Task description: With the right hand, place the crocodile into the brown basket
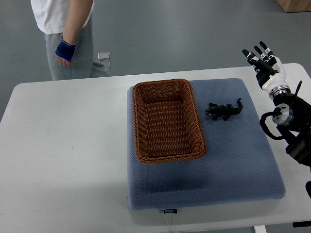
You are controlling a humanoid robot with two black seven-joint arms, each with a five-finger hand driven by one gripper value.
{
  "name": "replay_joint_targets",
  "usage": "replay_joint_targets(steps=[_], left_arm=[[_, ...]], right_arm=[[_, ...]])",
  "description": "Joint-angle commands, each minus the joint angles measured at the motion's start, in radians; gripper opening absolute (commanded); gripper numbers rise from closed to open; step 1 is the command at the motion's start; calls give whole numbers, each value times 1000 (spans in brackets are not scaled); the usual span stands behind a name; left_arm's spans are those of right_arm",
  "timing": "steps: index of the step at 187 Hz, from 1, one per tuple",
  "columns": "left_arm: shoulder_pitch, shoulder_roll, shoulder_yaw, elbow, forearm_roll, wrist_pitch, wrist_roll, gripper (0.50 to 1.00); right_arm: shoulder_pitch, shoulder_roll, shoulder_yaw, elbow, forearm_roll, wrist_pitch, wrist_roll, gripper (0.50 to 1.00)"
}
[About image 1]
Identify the person's hand with blue brace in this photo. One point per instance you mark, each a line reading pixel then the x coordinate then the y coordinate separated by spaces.
pixel 64 53

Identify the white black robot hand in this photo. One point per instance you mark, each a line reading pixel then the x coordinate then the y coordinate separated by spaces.
pixel 270 73

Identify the dark toy crocodile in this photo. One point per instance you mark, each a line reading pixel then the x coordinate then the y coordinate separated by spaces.
pixel 224 111

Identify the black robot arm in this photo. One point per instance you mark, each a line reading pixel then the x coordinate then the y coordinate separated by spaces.
pixel 292 116

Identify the person's bare forearm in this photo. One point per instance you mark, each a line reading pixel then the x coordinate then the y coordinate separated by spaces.
pixel 79 11

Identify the brown wicker basket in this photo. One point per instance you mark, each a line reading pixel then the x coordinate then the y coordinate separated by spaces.
pixel 167 126

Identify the person in white shirt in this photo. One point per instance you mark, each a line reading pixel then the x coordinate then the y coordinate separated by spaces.
pixel 51 17

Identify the brown cardboard box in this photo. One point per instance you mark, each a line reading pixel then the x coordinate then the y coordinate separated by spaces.
pixel 295 6

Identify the blue-grey foam cushion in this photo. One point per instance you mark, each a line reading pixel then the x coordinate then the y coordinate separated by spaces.
pixel 239 164

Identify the black table control panel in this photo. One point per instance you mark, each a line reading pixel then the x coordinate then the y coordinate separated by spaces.
pixel 302 224

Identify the white table leg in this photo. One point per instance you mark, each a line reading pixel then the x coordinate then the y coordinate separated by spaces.
pixel 260 229

